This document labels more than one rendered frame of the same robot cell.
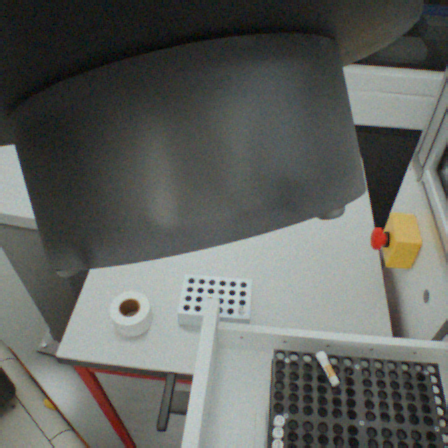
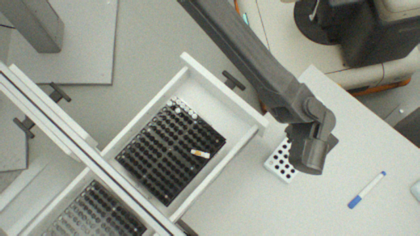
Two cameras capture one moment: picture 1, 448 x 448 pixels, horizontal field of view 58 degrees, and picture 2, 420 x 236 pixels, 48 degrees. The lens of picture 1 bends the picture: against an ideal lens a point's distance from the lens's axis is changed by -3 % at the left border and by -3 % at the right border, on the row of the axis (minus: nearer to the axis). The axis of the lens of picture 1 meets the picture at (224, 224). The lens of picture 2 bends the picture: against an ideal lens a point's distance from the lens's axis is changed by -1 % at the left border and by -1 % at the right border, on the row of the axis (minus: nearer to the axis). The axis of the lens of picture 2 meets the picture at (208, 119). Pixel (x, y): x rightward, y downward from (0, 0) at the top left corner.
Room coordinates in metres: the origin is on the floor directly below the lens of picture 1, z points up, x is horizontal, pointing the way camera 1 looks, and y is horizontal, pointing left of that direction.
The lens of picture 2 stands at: (0.41, -0.30, 2.05)
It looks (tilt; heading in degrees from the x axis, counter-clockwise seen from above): 74 degrees down; 131
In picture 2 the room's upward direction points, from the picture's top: 6 degrees counter-clockwise
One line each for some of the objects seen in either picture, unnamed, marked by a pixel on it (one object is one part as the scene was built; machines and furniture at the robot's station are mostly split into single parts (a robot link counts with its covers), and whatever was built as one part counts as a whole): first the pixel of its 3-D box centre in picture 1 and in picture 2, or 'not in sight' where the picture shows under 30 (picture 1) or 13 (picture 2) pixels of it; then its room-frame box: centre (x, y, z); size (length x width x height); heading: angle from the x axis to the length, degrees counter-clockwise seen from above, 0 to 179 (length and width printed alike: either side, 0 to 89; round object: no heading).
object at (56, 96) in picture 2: not in sight; (57, 95); (-0.16, -0.22, 0.91); 0.07 x 0.04 x 0.01; 173
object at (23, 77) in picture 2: not in sight; (54, 106); (-0.16, -0.25, 0.87); 0.29 x 0.02 x 0.11; 173
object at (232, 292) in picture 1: (215, 301); (289, 157); (0.42, 0.01, 0.78); 0.12 x 0.08 x 0.04; 85
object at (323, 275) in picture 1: (236, 327); (308, 219); (0.59, -0.03, 0.38); 0.62 x 0.58 x 0.76; 173
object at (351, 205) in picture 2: not in sight; (367, 189); (0.63, 0.06, 0.77); 0.14 x 0.02 x 0.02; 78
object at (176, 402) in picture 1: (176, 402); (230, 83); (0.19, 0.06, 0.91); 0.07 x 0.04 x 0.01; 173
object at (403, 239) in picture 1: (398, 240); not in sight; (0.48, -0.31, 0.88); 0.07 x 0.05 x 0.07; 173
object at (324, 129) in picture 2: not in sight; (317, 126); (0.43, 0.01, 1.15); 0.07 x 0.06 x 0.07; 108
